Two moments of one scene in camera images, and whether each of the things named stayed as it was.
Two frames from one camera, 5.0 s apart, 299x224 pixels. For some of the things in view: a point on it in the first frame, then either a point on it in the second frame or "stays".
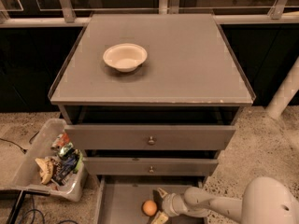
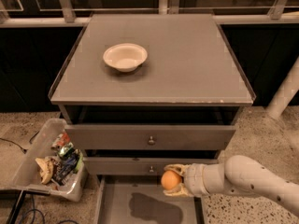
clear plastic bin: (54, 165) stays
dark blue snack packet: (64, 165) stays
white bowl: (125, 57) stays
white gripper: (169, 202) to (194, 179)
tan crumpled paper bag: (46, 166) stays
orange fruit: (149, 207) to (171, 180)
